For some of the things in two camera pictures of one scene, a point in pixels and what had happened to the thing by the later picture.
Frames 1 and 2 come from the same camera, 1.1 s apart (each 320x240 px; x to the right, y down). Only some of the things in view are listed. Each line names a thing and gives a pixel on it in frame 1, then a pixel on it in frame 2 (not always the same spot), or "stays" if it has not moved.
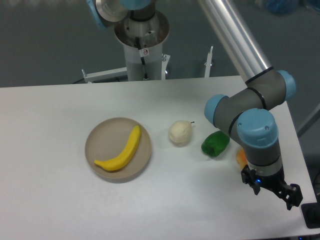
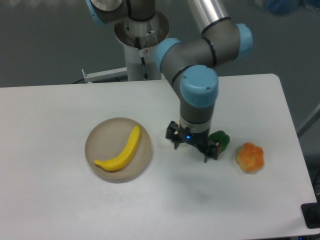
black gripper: x=291 y=193 to x=199 y=139
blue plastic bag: x=282 y=7 stays
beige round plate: x=108 y=139 stays
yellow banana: x=122 y=159 stays
